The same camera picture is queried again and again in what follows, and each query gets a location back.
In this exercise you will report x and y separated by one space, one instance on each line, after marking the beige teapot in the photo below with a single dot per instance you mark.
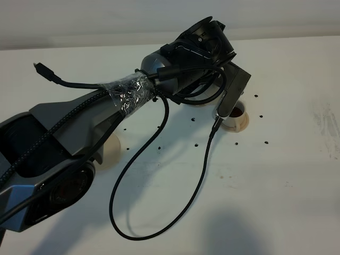
206 94

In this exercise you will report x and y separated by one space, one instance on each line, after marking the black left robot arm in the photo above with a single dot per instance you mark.
48 153

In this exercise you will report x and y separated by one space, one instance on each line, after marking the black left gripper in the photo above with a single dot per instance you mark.
237 79

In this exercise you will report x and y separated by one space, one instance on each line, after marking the beige teapot saucer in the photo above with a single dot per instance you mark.
112 153

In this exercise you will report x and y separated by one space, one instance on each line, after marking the beige front teacup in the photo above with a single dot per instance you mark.
238 109

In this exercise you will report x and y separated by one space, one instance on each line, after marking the beige front saucer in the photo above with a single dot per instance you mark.
236 124

